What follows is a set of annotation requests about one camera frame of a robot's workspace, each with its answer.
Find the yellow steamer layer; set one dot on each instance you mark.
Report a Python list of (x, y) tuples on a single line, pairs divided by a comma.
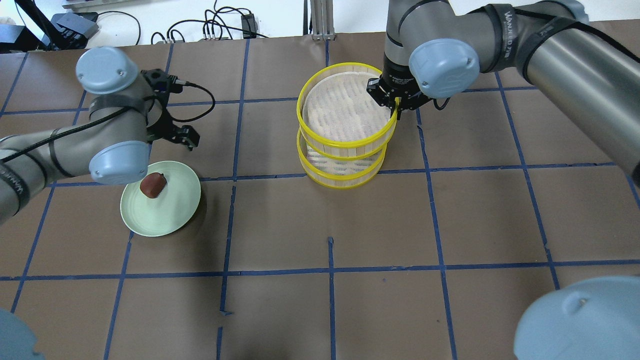
[(337, 116), (338, 174)]

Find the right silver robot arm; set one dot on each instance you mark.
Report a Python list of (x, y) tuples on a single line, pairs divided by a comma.
[(431, 53)]

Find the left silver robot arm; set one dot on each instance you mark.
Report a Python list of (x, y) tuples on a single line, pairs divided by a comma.
[(128, 113)]

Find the aluminium frame post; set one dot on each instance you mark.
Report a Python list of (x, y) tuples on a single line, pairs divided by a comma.
[(321, 17)]

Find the brown bun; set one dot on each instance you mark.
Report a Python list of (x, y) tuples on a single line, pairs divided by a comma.
[(152, 185)]

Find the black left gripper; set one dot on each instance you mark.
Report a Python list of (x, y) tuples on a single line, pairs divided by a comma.
[(159, 123)]

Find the black camera stand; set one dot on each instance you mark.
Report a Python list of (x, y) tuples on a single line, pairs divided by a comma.
[(64, 31)]

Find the light green plate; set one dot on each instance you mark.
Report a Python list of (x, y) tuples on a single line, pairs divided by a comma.
[(178, 193)]

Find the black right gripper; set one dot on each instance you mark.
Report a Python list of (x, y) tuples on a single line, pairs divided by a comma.
[(395, 89)]

